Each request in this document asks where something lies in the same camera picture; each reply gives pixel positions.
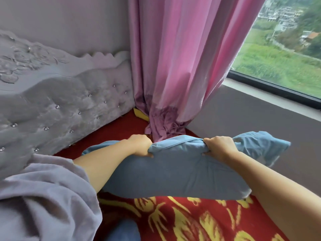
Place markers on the person's right hand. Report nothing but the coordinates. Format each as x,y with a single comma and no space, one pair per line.
220,146

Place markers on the person's left hand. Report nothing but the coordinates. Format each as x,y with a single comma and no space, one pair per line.
139,144

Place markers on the person's left fingers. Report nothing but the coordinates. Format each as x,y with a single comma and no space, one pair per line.
148,153

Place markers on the person's right fingers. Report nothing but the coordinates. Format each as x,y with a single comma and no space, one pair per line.
208,145

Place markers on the blue pillow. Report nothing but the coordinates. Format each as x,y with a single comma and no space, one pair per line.
180,170

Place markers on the person's left forearm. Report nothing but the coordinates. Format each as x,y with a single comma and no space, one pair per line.
104,164

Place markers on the person's right forearm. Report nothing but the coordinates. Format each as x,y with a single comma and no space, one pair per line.
273,195

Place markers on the red yellow patterned bedsheet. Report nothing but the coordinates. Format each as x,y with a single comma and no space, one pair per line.
180,218

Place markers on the blue fabric piece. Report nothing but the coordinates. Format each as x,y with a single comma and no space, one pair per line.
122,232

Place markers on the pink curtain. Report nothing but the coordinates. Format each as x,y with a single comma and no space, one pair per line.
180,62

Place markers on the grey tufted headboard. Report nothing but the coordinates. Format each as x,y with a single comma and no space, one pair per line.
57,105

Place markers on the grey sleeve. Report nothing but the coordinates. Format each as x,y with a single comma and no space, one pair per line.
45,200

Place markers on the black framed window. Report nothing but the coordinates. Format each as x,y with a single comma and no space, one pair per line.
283,50

